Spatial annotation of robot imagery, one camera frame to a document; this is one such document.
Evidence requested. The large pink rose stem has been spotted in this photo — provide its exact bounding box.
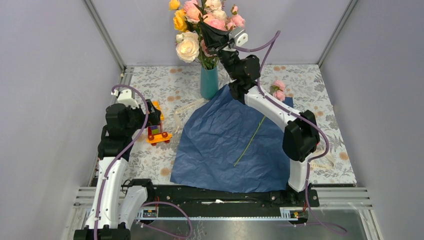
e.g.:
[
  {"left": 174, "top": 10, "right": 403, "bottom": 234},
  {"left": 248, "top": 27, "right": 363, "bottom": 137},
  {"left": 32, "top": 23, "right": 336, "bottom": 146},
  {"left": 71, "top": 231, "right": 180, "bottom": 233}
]
[{"left": 201, "top": 19, "right": 226, "bottom": 55}]

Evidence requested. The floral patterned table mat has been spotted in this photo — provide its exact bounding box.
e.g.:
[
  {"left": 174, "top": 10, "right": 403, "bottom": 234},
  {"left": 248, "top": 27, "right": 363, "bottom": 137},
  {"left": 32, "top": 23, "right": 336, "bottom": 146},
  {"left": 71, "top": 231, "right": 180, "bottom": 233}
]
[{"left": 112, "top": 64, "right": 358, "bottom": 186}]

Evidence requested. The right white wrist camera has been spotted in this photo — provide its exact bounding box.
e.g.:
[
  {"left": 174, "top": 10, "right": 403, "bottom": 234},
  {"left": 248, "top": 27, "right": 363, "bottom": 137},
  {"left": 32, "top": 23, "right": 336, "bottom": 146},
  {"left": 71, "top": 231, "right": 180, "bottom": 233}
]
[{"left": 228, "top": 27, "right": 249, "bottom": 47}]

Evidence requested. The blue wrapping paper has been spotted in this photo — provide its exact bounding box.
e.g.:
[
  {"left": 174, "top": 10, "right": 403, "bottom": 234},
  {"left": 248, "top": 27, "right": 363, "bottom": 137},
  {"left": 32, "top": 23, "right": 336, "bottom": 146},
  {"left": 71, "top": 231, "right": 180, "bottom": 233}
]
[{"left": 170, "top": 85, "right": 290, "bottom": 193}]

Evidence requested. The pink flowers bunch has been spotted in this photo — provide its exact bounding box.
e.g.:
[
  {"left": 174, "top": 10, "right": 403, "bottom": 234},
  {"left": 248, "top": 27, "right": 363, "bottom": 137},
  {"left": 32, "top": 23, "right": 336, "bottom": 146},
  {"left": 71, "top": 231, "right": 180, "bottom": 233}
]
[{"left": 233, "top": 80, "right": 287, "bottom": 167}]

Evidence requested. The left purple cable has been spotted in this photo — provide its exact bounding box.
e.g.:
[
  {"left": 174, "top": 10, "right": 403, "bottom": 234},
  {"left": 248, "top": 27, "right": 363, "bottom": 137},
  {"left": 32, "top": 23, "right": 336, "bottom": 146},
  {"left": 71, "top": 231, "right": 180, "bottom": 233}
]
[{"left": 92, "top": 84, "right": 194, "bottom": 240}]

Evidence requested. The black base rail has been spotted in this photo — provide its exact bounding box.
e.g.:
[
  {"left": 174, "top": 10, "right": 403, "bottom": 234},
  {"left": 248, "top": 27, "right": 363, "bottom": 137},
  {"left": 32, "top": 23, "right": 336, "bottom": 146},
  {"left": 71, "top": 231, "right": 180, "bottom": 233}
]
[{"left": 125, "top": 179, "right": 320, "bottom": 219}]

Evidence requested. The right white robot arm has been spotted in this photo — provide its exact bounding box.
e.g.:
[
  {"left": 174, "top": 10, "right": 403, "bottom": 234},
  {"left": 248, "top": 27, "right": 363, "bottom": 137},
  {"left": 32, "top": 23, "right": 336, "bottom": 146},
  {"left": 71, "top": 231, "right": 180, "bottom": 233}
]
[{"left": 198, "top": 21, "right": 320, "bottom": 206}]

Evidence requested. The peach pink flower stem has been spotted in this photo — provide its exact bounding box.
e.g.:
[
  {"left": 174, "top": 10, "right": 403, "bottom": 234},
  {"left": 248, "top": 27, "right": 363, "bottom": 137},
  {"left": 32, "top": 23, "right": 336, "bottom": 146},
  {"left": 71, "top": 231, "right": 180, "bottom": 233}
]
[{"left": 183, "top": 3, "right": 217, "bottom": 32}]

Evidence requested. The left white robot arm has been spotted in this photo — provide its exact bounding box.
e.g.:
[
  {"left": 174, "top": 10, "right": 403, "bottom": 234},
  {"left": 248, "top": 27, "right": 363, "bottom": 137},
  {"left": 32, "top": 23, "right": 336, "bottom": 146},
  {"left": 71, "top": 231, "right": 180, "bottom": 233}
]
[{"left": 73, "top": 99, "right": 161, "bottom": 240}]

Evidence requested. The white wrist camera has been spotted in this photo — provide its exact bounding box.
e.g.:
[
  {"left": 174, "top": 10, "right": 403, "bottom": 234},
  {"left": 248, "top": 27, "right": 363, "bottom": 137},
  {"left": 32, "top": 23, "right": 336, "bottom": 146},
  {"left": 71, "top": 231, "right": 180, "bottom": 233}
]
[
  {"left": 111, "top": 89, "right": 140, "bottom": 110},
  {"left": 228, "top": 27, "right": 249, "bottom": 47}
]

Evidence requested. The flower bouquet in vase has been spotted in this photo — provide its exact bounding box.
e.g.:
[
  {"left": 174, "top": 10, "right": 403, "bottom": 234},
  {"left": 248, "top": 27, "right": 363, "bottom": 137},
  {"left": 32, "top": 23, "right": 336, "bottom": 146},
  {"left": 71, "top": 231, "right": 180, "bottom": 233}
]
[{"left": 168, "top": 0, "right": 240, "bottom": 70}]

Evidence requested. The pink rose flower stem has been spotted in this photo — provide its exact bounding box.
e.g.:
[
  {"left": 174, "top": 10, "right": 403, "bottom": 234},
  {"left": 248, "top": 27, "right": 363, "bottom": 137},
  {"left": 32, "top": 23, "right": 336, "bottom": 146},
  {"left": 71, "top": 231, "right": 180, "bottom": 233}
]
[{"left": 226, "top": 14, "right": 246, "bottom": 30}]

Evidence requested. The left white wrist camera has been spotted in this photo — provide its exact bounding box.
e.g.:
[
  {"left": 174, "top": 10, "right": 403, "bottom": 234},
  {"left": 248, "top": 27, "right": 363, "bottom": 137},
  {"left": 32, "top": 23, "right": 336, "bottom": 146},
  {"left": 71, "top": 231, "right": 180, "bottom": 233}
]
[{"left": 111, "top": 89, "right": 140, "bottom": 110}]

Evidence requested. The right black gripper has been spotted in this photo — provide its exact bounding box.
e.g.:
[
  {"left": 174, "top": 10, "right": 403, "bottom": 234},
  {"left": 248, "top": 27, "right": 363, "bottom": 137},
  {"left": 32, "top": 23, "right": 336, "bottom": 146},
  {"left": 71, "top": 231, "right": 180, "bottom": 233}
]
[{"left": 198, "top": 21, "right": 240, "bottom": 81}]

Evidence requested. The yellow red toy block car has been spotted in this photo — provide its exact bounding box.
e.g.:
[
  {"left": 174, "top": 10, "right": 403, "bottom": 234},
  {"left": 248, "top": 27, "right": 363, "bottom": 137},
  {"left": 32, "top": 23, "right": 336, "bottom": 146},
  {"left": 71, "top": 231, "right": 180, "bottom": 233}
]
[{"left": 146, "top": 100, "right": 173, "bottom": 146}]

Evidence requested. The teal ceramic vase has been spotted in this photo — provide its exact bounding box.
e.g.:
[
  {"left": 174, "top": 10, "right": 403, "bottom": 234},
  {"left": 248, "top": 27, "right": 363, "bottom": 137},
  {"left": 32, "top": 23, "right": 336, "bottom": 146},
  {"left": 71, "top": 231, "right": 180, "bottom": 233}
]
[{"left": 200, "top": 67, "right": 219, "bottom": 100}]

